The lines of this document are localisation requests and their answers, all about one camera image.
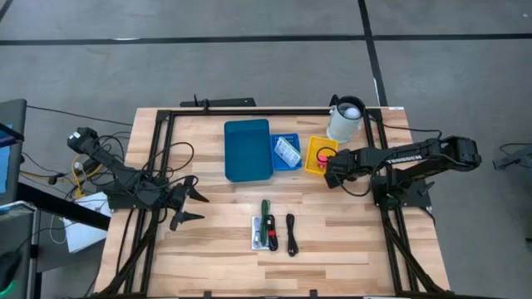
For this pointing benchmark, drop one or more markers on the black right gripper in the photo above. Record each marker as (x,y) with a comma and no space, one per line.
(348,164)

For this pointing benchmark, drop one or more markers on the white box on floor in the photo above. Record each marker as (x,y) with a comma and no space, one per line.
(83,236)

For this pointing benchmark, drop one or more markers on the pink charger cube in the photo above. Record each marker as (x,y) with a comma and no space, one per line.
(322,160)

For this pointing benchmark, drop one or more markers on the small yellow plastic bin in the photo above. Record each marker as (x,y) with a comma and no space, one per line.
(312,158)

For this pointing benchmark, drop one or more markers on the white cylindrical container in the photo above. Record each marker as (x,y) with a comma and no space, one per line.
(341,128)

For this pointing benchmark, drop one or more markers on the white ball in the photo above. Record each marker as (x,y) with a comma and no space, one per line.
(352,113)

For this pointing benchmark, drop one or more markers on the small display screen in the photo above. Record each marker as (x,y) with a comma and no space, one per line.
(14,211)

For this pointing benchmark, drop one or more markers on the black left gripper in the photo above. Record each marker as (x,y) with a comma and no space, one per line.
(176,203)

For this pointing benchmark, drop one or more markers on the white labelled box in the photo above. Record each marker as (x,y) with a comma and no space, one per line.
(287,151)
(254,246)

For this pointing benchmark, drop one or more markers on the large teal plastic bin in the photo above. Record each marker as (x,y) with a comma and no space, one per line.
(247,149)

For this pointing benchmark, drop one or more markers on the black floor stand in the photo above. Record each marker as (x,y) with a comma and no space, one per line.
(517,160)

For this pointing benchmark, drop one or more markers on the black router box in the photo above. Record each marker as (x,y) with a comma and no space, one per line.
(224,102)

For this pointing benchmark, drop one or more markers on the black aluminium table frame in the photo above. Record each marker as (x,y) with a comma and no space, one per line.
(249,112)

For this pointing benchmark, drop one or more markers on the small blue plastic bin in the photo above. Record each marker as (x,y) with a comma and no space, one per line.
(279,166)

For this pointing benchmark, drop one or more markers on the black desk leg bar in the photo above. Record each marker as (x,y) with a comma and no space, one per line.
(62,207)

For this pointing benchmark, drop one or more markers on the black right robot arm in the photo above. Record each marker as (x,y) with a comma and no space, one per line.
(415,160)

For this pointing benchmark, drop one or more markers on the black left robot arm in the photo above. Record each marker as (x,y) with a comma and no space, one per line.
(120,172)

